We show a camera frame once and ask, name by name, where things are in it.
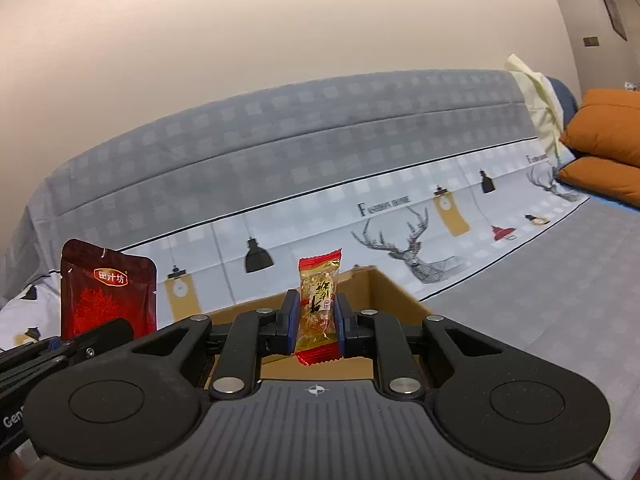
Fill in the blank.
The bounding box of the red snack packet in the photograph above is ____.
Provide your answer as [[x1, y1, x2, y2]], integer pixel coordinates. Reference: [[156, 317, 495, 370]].
[[61, 240, 156, 339]]

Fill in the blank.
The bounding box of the cardboard box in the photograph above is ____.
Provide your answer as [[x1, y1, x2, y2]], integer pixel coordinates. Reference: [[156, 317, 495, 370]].
[[202, 264, 434, 392]]

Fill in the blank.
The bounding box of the wall switch plate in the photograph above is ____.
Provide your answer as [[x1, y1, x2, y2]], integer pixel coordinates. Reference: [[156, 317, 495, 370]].
[[582, 36, 600, 48]]

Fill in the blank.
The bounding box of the lower orange cushion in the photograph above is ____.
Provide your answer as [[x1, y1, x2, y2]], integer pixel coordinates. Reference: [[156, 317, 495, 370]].
[[556, 156, 640, 208]]

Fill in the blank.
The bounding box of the red gold candy packet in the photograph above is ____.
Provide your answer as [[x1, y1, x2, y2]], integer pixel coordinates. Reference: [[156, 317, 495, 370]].
[[294, 249, 342, 366]]

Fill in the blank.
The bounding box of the small framed wall picture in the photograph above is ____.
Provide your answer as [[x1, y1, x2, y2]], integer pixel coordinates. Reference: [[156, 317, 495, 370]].
[[603, 0, 628, 41]]

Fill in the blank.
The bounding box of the pale yellow cloth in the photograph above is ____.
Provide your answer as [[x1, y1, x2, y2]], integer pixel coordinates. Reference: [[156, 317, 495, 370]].
[[504, 54, 570, 169]]

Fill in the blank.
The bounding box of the upper orange cushion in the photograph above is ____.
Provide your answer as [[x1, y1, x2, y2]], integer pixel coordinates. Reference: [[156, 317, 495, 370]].
[[561, 89, 640, 167]]

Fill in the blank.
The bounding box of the orange cushion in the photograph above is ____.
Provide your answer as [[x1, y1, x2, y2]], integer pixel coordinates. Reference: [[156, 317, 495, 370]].
[[561, 89, 640, 167], [556, 156, 640, 208]]

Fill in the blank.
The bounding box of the blue sofa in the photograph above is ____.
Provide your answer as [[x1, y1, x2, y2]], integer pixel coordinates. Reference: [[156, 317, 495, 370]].
[[549, 77, 579, 128]]

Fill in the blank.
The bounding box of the grey patterned sofa cover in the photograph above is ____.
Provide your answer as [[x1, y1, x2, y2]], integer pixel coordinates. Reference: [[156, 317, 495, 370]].
[[1, 70, 639, 479]]

